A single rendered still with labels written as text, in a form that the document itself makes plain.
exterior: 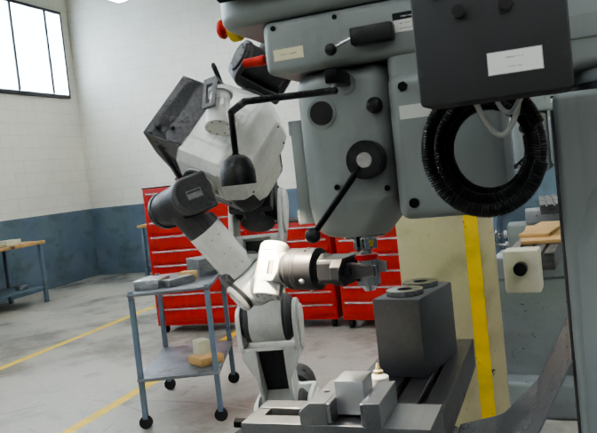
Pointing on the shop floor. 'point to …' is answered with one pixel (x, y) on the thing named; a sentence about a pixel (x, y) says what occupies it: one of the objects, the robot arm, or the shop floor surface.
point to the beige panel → (464, 297)
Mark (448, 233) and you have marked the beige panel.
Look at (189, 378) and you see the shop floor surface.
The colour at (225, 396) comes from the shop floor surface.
